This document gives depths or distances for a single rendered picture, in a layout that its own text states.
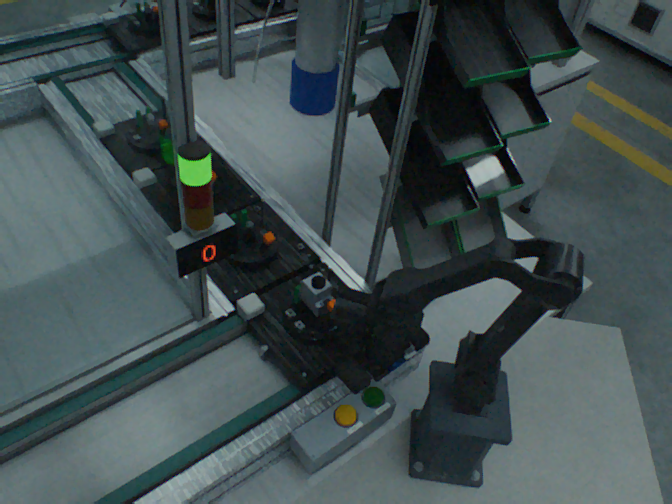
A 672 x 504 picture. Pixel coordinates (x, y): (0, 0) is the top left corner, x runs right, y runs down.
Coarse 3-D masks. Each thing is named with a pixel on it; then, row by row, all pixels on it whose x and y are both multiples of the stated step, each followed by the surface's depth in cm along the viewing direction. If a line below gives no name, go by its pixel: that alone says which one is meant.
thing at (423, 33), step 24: (360, 0) 110; (360, 24) 113; (432, 24) 99; (408, 72) 105; (408, 96) 108; (336, 120) 128; (408, 120) 112; (336, 144) 132; (336, 168) 136; (336, 192) 142; (384, 192) 125; (384, 216) 128; (384, 240) 135
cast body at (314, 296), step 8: (304, 280) 122; (312, 280) 121; (320, 280) 121; (304, 288) 123; (312, 288) 121; (320, 288) 121; (328, 288) 122; (304, 296) 124; (312, 296) 121; (320, 296) 122; (328, 296) 124; (312, 304) 123; (320, 304) 123; (320, 312) 123
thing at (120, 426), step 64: (192, 320) 128; (64, 384) 115; (128, 384) 118; (192, 384) 122; (256, 384) 124; (320, 384) 124; (0, 448) 106; (64, 448) 110; (128, 448) 112; (192, 448) 110
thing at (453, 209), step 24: (384, 96) 122; (384, 120) 123; (384, 144) 125; (408, 144) 127; (408, 168) 120; (432, 168) 127; (456, 168) 127; (408, 192) 122; (432, 192) 125; (456, 192) 127; (432, 216) 123; (456, 216) 122
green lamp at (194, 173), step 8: (184, 160) 94; (200, 160) 94; (208, 160) 96; (184, 168) 95; (192, 168) 95; (200, 168) 95; (208, 168) 97; (184, 176) 96; (192, 176) 96; (200, 176) 96; (208, 176) 98; (192, 184) 97; (200, 184) 97
